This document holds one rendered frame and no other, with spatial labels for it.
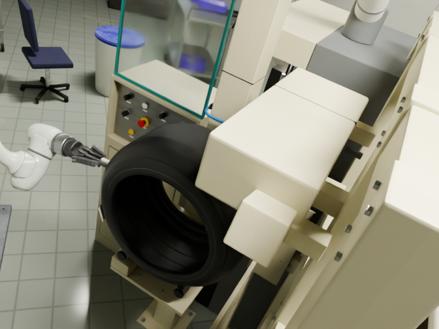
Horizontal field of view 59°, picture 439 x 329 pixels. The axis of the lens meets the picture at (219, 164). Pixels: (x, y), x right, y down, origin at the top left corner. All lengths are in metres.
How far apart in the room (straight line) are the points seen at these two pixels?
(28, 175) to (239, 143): 1.12
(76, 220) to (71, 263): 0.38
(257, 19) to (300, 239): 0.80
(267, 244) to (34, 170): 1.20
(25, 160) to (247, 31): 1.00
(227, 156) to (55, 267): 2.10
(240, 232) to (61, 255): 2.18
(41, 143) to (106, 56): 2.70
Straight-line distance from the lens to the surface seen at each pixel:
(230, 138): 0.80
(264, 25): 1.36
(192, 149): 1.26
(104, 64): 4.41
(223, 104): 1.49
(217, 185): 0.84
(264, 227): 0.72
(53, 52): 4.37
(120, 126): 2.27
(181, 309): 1.67
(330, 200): 0.86
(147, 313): 2.58
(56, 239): 2.91
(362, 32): 1.84
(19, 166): 1.72
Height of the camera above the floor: 2.19
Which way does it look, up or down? 35 degrees down
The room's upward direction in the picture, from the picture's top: 18 degrees clockwise
